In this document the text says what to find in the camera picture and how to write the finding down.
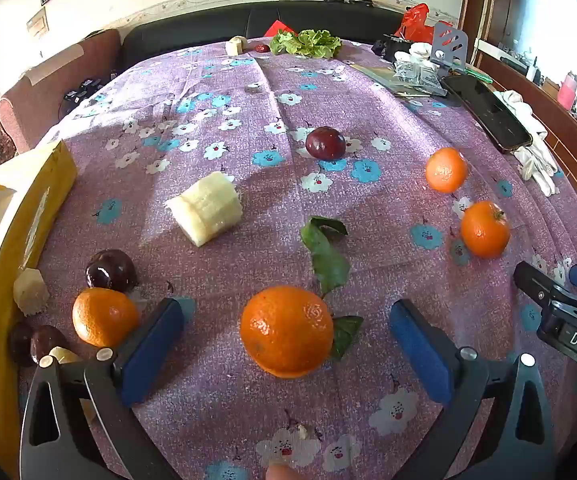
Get black devices on armchair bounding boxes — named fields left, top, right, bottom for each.
left=61, top=77, right=102, bottom=111

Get white gloves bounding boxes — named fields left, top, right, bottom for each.
left=493, top=90, right=560, bottom=197

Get brown armchair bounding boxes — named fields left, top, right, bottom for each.
left=0, top=29, right=122, bottom=153

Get black smartphone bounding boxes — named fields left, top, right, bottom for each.
left=440, top=74, right=533, bottom=155

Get green lettuce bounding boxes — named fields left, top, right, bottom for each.
left=269, top=29, right=343, bottom=59

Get orange with stem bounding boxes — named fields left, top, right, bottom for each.
left=460, top=201, right=511, bottom=259

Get large orange with leaves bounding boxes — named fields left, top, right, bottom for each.
left=240, top=285, right=364, bottom=379

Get yellow cardboard box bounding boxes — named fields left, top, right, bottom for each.
left=0, top=140, right=78, bottom=461

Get purple floral tablecloth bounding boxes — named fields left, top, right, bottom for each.
left=18, top=40, right=577, bottom=480

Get person's left hand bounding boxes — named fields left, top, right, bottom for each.
left=267, top=462, right=300, bottom=480

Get red plastic bag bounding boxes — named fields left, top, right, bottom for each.
left=395, top=3, right=453, bottom=43

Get small wall plaque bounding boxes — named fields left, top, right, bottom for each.
left=27, top=10, right=49, bottom=38

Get large peeled banana piece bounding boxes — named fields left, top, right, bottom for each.
left=165, top=171, right=244, bottom=248

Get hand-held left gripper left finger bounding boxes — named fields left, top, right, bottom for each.
left=18, top=297, right=185, bottom=480

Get grey metal bracket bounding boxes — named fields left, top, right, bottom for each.
left=431, top=21, right=468, bottom=68

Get wooden sideboard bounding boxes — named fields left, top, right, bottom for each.
left=473, top=52, right=577, bottom=251

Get pink bottle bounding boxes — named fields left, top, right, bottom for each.
left=559, top=72, right=577, bottom=111

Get clear plastic bag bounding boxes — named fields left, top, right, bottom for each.
left=393, top=57, right=448, bottom=96

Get black device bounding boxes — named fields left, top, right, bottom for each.
left=373, top=35, right=414, bottom=61

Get green leaf twig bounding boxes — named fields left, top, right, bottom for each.
left=300, top=216, right=352, bottom=297

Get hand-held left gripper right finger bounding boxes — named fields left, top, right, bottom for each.
left=390, top=299, right=558, bottom=480

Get red paper packet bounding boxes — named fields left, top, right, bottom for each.
left=267, top=20, right=298, bottom=39

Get black sofa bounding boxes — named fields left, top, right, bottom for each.
left=121, top=1, right=409, bottom=66

